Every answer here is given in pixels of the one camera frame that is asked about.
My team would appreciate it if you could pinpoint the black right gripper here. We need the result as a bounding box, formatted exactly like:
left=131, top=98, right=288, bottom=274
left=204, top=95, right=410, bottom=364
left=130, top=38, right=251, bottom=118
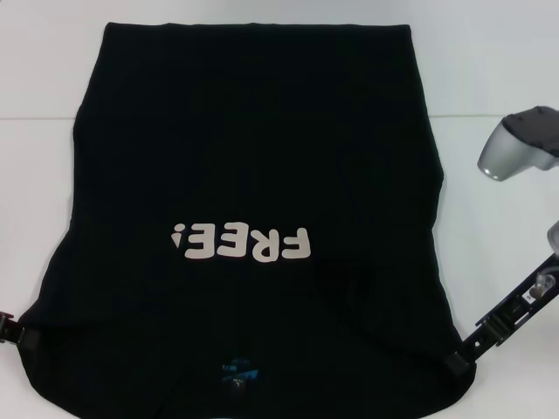
left=445, top=252, right=559, bottom=378

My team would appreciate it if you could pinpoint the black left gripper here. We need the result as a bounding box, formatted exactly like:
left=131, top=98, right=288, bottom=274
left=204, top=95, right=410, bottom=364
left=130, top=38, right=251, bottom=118
left=0, top=310, right=41, bottom=351

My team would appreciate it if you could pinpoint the black t-shirt with FREE print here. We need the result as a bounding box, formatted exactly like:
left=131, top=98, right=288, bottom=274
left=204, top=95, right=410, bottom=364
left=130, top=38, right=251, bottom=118
left=12, top=21, right=478, bottom=419

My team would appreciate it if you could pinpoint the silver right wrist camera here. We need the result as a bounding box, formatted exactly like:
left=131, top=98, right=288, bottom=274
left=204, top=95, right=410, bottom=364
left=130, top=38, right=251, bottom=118
left=477, top=104, right=559, bottom=182

